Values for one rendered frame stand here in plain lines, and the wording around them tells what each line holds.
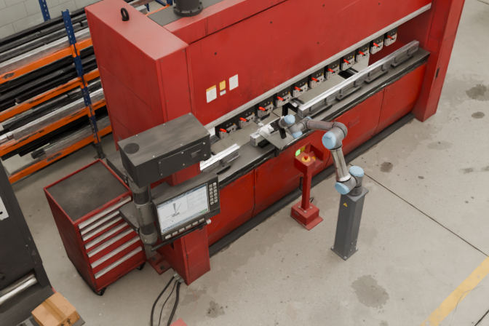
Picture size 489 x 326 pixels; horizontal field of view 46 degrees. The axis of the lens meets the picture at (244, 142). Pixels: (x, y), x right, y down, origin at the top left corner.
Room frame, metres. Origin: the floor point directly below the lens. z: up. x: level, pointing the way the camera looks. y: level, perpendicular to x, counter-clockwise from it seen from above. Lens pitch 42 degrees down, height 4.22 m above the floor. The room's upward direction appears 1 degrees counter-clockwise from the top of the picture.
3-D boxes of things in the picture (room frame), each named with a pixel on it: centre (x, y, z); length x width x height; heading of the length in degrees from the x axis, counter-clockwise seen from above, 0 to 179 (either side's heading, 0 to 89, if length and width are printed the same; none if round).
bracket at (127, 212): (2.73, 0.65, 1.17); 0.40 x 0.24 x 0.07; 130
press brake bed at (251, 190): (4.15, -0.70, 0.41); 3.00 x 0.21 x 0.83; 130
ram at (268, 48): (4.19, -0.68, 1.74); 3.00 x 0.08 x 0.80; 130
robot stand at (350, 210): (3.23, -0.87, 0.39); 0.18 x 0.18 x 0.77; 41
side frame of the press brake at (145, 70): (3.29, 0.69, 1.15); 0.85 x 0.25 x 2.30; 40
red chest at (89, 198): (3.09, 1.20, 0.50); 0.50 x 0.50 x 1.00; 40
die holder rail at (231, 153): (3.42, 0.25, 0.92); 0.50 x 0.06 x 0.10; 130
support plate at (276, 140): (3.66, -0.27, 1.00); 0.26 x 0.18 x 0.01; 40
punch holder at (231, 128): (3.50, 0.15, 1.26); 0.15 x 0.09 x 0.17; 130
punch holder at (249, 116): (3.63, 0.00, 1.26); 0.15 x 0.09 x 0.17; 130
